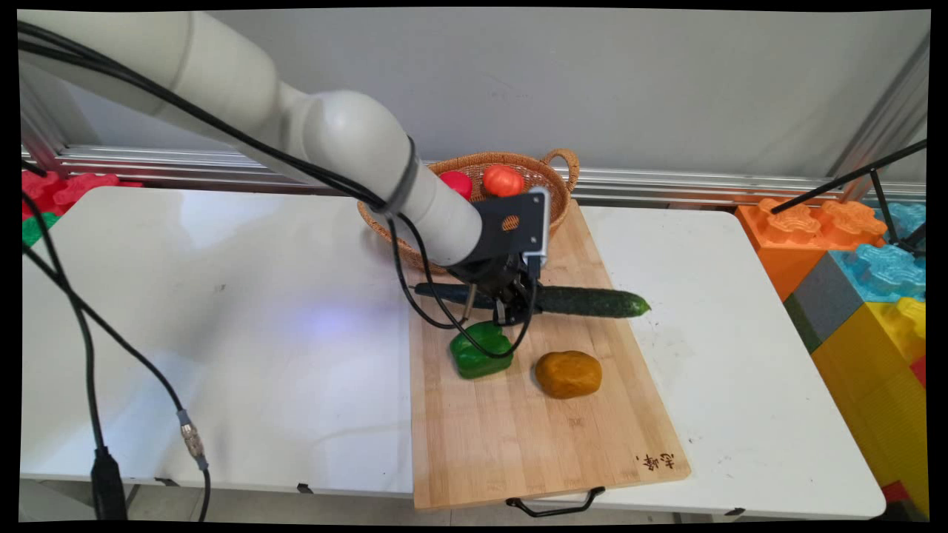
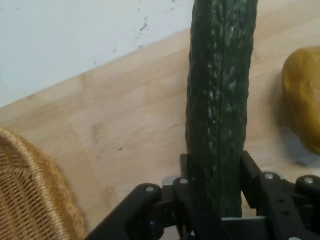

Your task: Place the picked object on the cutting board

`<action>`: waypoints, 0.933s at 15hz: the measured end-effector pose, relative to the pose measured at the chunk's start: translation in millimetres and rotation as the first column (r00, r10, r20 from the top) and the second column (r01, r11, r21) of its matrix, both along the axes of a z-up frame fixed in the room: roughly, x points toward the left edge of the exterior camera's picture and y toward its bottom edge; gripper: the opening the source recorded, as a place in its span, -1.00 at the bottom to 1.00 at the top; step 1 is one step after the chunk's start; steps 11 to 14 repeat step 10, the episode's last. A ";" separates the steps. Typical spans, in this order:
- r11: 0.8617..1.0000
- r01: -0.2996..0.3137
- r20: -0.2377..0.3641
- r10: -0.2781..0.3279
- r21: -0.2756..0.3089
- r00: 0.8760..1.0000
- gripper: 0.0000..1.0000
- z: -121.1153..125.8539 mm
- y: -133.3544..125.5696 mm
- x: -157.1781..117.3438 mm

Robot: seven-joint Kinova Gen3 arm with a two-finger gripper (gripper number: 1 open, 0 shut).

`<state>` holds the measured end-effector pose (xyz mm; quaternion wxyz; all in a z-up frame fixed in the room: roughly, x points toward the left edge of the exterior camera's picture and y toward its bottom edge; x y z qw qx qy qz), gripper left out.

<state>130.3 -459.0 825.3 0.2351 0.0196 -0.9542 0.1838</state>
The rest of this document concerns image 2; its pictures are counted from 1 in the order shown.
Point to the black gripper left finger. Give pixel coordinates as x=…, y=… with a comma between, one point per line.
x=155, y=212

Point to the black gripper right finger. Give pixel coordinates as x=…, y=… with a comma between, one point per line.
x=287, y=210

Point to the dark green cucumber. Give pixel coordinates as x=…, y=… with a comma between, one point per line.
x=220, y=100

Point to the wooden cutting board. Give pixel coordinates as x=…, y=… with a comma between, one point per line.
x=125, y=112

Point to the brown potato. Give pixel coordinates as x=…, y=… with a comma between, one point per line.
x=305, y=105

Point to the woven wicker basket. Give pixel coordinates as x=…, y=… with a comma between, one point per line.
x=30, y=190

